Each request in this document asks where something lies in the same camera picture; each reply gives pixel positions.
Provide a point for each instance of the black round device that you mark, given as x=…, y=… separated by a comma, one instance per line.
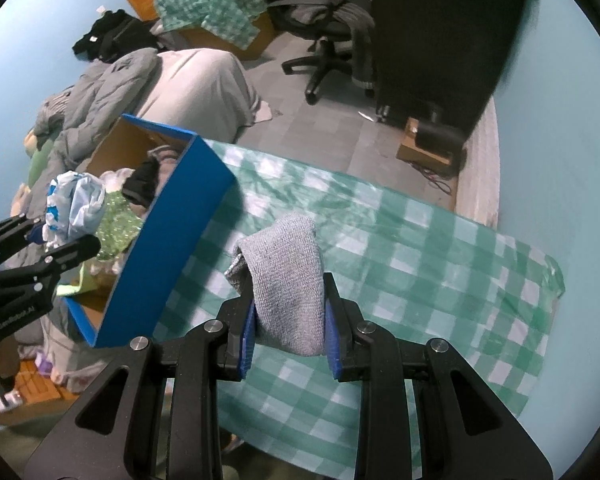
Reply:
x=438, y=137

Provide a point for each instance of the green checkered cloth on box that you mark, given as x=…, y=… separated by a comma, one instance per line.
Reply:
x=229, y=20

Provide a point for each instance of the green checkered tablecloth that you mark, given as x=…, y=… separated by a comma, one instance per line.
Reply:
x=414, y=268

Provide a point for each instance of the small brown cardboard box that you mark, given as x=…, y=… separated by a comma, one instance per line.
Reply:
x=408, y=151

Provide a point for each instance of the blue cardboard box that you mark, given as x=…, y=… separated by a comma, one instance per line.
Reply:
x=174, y=223

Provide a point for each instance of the green sparkly sponge cloth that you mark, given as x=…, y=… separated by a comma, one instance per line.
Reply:
x=118, y=228

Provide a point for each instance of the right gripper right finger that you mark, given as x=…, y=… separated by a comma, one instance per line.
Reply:
x=465, y=431

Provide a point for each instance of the black clothes pile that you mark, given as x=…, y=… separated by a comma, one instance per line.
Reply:
x=113, y=35

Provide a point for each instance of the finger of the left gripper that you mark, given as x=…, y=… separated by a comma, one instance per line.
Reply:
x=65, y=254
x=15, y=234

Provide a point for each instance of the grey quilted blanket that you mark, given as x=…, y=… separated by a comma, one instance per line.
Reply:
x=102, y=93

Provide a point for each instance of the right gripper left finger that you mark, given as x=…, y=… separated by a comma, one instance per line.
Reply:
x=112, y=430

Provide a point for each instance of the white sheet covered sofa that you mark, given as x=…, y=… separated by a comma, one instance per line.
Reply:
x=206, y=91

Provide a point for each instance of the neon green sock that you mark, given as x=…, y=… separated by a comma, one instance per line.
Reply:
x=90, y=277

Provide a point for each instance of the black cabinet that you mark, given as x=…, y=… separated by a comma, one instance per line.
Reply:
x=442, y=59

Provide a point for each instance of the black sock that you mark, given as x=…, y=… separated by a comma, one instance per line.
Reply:
x=140, y=187

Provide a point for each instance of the black office chair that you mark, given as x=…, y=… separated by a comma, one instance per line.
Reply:
x=342, y=33

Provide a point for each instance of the white mesh bath loofah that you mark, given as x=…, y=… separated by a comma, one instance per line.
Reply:
x=113, y=180

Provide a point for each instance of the grey sock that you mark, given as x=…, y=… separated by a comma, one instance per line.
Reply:
x=282, y=266

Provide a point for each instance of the taupe fleece mitten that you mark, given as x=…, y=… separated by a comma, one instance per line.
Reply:
x=166, y=157

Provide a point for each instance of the blue white striped plastic bag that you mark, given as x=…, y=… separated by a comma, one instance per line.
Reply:
x=75, y=206

